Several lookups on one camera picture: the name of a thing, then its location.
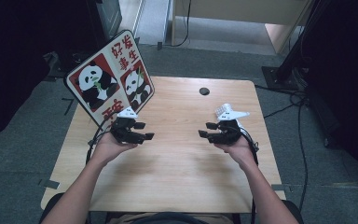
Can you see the person's left hand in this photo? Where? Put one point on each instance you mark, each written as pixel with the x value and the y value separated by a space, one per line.
pixel 108 149

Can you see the person's right hand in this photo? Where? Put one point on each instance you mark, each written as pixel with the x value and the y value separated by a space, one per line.
pixel 244 154

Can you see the dark curtain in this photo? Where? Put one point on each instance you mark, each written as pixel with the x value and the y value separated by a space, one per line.
pixel 12 62
pixel 348 77

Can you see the beige wooden desk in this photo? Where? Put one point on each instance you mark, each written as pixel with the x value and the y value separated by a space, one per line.
pixel 230 7

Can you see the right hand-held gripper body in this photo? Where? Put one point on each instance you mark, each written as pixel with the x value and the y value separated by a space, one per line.
pixel 228 132

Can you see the black flat stand base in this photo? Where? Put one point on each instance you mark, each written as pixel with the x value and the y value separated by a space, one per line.
pixel 56 65

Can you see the black metal stand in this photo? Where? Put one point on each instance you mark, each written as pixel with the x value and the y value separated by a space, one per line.
pixel 281 76

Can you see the panda picture board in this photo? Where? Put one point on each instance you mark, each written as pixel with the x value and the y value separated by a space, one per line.
pixel 105 77

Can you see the black round table grommet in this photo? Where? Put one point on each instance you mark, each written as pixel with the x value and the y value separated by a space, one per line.
pixel 204 91

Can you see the black computer tower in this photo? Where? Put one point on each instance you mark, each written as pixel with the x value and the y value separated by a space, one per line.
pixel 105 15

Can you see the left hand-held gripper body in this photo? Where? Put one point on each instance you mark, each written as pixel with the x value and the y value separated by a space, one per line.
pixel 125 129

